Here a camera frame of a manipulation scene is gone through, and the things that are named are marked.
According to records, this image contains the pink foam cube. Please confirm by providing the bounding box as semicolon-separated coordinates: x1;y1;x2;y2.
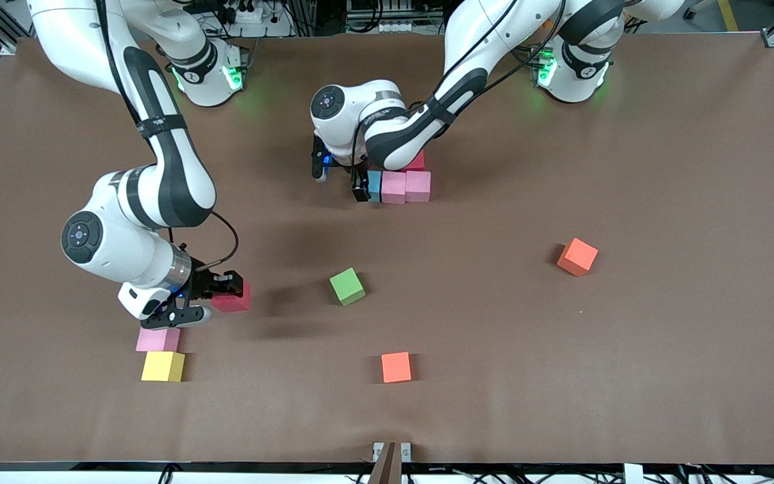
405;170;432;203
381;171;406;205
135;327;181;353

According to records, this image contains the orange foam cube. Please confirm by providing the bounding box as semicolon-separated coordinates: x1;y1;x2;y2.
381;352;413;385
556;237;599;278

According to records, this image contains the brown table cover sheet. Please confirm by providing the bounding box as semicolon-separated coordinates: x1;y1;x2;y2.
0;34;774;466

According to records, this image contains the metal mount bracket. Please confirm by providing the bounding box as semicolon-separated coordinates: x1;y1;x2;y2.
372;442;413;463

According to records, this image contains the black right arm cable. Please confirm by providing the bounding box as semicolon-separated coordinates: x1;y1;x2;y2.
95;0;240;270

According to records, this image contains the green foam cube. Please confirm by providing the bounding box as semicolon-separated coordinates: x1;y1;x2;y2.
329;267;367;307

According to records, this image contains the yellow foam cube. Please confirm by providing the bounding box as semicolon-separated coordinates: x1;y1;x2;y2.
141;350;186;383

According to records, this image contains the white power strip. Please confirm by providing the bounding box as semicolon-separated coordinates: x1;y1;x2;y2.
229;0;273;24
345;19;429;34

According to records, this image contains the brown mount strut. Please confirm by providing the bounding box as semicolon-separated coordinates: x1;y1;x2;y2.
367;442;403;484

